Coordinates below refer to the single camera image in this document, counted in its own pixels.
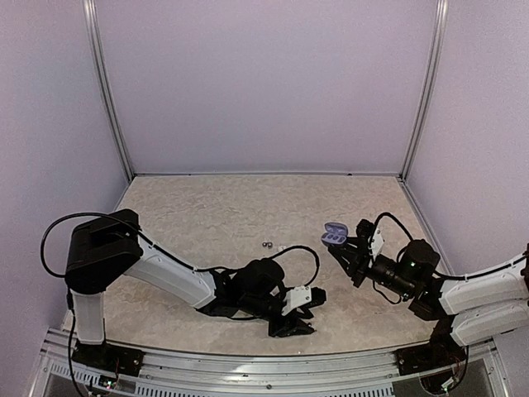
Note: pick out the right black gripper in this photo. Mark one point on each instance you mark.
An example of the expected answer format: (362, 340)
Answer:
(359, 261)

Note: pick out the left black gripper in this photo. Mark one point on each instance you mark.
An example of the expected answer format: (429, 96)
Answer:
(291, 326)

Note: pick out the purple earbud charging case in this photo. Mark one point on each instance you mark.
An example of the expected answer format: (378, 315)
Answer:
(335, 234)

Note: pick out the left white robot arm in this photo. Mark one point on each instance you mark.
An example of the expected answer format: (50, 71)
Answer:
(107, 247)

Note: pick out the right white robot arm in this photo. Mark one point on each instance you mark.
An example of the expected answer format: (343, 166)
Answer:
(476, 306)

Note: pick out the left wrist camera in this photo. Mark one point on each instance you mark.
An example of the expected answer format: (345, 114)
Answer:
(303, 297)

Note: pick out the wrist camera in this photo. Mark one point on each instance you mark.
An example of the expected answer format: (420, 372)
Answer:
(372, 236)
(303, 297)

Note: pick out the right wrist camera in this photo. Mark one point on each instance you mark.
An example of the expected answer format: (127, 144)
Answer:
(372, 236)

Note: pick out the aluminium front rail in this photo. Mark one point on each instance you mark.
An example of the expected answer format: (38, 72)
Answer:
(166, 372)

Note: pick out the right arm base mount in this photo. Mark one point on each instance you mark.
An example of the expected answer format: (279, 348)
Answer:
(441, 350)

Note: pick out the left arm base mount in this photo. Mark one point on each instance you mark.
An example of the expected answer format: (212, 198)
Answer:
(111, 358)

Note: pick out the right aluminium corner post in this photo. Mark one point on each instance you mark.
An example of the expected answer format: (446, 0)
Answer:
(428, 86)

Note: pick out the aluminium corner post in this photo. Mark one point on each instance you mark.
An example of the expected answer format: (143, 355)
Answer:
(428, 86)
(95, 42)

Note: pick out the left aluminium corner post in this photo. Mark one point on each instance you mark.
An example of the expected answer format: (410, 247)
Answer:
(95, 42)

